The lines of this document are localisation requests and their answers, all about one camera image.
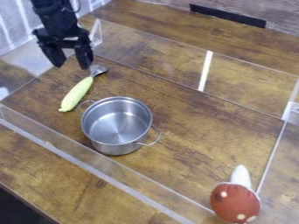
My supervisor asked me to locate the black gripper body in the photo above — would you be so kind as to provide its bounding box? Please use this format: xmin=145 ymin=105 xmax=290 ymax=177
xmin=33 ymin=17 xmax=91 ymax=49

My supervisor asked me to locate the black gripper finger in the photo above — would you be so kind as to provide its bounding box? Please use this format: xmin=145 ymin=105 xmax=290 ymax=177
xmin=39 ymin=43 xmax=67 ymax=67
xmin=75 ymin=39 xmax=94 ymax=70

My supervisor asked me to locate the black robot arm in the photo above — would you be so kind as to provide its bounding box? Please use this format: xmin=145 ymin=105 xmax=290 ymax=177
xmin=31 ymin=0 xmax=94 ymax=70

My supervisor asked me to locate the clear acrylic triangle stand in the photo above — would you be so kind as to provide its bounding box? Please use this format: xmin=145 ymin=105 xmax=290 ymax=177
xmin=89 ymin=18 xmax=103 ymax=47

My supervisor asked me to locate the stainless steel pot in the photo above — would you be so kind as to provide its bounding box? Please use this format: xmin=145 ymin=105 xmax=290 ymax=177
xmin=79 ymin=96 xmax=162 ymax=156

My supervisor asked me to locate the black bar on table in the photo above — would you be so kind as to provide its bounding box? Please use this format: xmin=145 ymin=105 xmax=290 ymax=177
xmin=190 ymin=3 xmax=268 ymax=28

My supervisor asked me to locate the clear acrylic front barrier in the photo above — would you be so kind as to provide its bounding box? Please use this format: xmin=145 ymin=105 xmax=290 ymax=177
xmin=0 ymin=104 xmax=226 ymax=224

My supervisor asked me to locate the brown plush mushroom toy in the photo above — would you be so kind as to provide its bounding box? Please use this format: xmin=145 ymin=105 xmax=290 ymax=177
xmin=210 ymin=164 xmax=262 ymax=224

